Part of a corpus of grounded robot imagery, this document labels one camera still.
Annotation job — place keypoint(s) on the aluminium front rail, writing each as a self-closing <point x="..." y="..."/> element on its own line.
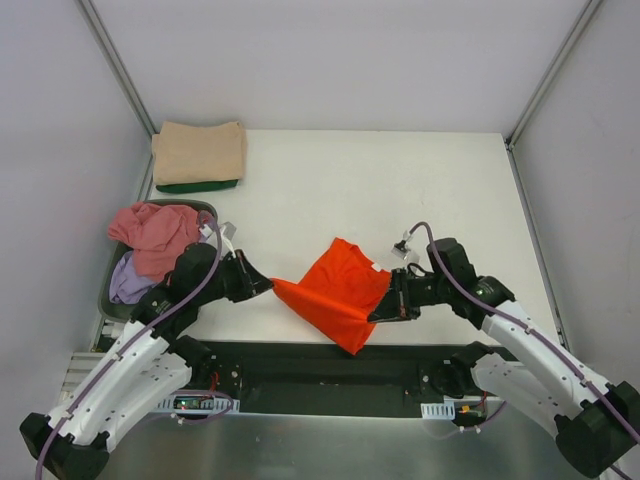
<point x="81" y="364"/>

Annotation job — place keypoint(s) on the aluminium frame post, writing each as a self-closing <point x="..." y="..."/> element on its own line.
<point x="99" y="31"/>
<point x="583" y="20"/>

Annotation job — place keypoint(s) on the white cable duct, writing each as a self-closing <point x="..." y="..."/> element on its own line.
<point x="438" y="411"/>
<point x="197" y="405"/>

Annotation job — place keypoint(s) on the lavender crumpled t shirt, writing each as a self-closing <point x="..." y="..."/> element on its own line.
<point x="126" y="286"/>

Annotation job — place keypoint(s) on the right aluminium frame post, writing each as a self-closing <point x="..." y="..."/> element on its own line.
<point x="583" y="20"/>

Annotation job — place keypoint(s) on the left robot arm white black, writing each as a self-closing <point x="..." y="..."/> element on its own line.
<point x="152" y="359"/>

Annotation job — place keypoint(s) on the orange t shirt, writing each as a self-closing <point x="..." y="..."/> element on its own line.
<point x="337" y="294"/>

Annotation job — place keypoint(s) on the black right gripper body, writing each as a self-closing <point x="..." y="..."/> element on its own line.
<point x="403" y="292"/>

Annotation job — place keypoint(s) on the left aluminium frame post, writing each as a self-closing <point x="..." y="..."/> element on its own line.
<point x="99" y="31"/>

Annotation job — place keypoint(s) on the pink crumpled t shirt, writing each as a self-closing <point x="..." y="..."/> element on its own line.
<point x="157" y="234"/>

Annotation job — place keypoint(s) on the folded beige t shirt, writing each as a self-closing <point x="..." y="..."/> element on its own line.
<point x="186" y="154"/>

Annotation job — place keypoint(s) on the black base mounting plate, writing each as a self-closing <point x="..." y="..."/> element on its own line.
<point x="384" y="381"/>

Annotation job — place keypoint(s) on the folded green t shirt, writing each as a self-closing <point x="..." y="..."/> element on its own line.
<point x="197" y="187"/>

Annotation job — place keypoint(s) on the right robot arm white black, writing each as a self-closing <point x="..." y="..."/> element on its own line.
<point x="592" y="421"/>

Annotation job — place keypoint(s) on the left white cable duct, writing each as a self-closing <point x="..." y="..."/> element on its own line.
<point x="197" y="405"/>

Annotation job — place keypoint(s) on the right white cable duct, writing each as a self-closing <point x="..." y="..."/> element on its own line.
<point x="438" y="411"/>

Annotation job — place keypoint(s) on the grey laundry basket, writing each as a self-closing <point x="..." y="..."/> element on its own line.
<point x="118" y="312"/>

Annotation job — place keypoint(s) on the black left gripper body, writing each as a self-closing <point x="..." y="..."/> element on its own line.
<point x="240" y="278"/>

